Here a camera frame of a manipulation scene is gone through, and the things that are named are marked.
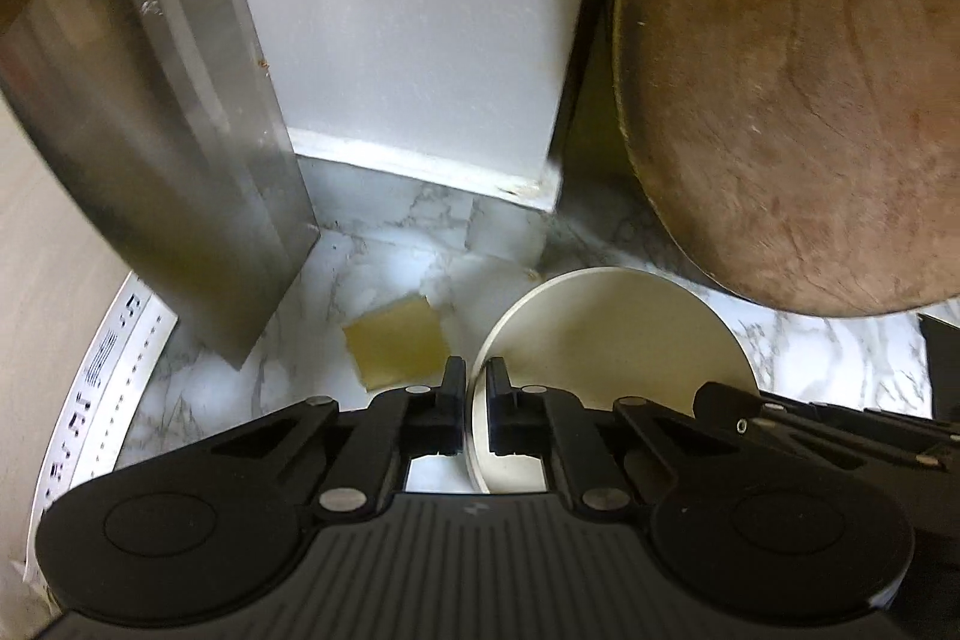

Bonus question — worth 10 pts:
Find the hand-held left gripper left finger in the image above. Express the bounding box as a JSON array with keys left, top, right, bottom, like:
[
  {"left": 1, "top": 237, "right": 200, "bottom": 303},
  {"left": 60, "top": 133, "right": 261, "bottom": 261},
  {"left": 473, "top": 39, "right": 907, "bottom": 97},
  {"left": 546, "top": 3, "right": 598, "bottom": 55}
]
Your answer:
[{"left": 211, "top": 355, "right": 467, "bottom": 521}]

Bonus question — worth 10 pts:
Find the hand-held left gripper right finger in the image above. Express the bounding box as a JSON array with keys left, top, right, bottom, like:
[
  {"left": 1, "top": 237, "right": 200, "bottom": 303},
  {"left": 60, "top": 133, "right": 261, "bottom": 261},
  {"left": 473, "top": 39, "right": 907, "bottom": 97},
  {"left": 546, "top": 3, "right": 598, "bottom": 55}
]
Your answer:
[{"left": 484, "top": 356, "right": 740, "bottom": 521}]

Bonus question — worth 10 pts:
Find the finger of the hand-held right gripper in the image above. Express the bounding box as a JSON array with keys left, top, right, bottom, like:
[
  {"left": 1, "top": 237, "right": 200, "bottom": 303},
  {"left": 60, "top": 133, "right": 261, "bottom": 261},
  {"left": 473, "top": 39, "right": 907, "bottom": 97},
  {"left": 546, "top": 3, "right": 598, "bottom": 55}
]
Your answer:
[
  {"left": 691, "top": 383, "right": 947, "bottom": 470},
  {"left": 761, "top": 398, "right": 960, "bottom": 442}
]

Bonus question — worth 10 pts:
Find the cream bowl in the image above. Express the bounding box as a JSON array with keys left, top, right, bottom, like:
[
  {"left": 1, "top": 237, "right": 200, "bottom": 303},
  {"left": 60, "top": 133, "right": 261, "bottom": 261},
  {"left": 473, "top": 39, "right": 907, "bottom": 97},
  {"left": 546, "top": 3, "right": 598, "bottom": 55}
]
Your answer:
[{"left": 466, "top": 267, "right": 758, "bottom": 495}]

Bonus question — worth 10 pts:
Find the yellowish square patch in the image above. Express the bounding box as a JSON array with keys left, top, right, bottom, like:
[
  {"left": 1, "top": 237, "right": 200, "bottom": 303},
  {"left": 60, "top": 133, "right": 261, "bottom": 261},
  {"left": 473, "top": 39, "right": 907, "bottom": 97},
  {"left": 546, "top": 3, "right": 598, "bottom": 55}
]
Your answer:
[{"left": 343, "top": 293, "right": 451, "bottom": 392}]

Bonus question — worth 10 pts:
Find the round wooden cutting board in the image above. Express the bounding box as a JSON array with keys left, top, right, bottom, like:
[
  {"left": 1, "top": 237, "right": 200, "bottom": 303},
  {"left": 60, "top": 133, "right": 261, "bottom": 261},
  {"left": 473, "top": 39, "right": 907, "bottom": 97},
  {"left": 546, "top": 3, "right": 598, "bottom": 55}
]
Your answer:
[{"left": 611, "top": 0, "right": 960, "bottom": 317}]

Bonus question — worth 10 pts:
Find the white printed edge strip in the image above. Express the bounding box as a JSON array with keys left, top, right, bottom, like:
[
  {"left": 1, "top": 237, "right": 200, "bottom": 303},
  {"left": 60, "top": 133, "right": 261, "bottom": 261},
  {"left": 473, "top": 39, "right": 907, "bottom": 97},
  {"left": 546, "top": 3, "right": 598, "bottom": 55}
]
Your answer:
[{"left": 15, "top": 271, "right": 179, "bottom": 581}]

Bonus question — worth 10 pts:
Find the white box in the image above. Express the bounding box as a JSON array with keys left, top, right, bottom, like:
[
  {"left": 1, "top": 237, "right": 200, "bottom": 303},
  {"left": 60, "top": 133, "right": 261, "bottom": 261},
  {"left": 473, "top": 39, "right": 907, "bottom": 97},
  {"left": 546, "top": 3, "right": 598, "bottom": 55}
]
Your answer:
[{"left": 191, "top": 0, "right": 612, "bottom": 214}]

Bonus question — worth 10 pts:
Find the steel cleaver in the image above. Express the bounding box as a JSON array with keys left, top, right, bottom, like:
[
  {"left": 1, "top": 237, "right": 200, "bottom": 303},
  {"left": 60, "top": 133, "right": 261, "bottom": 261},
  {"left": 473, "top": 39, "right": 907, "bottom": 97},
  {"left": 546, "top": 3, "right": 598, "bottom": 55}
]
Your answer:
[{"left": 0, "top": 0, "right": 320, "bottom": 369}]

